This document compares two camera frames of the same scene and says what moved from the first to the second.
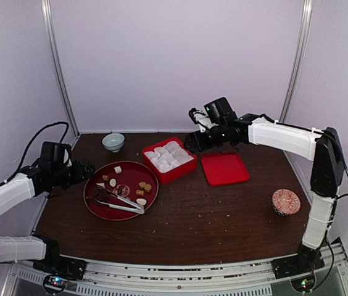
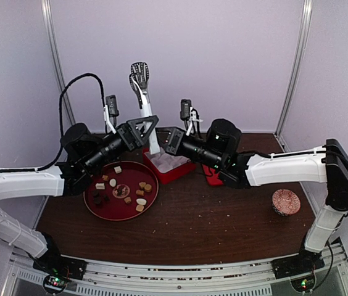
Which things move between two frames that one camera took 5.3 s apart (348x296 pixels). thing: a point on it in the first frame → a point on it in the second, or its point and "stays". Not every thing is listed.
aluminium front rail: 252,277 stays
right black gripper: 200,146 → 176,137
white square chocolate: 118,169 stays
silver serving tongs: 139,210 → 139,78
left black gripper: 79,175 → 132,137
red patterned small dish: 285,202 stays
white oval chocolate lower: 141,201 stays
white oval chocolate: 113,182 stays
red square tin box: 169,160 stays
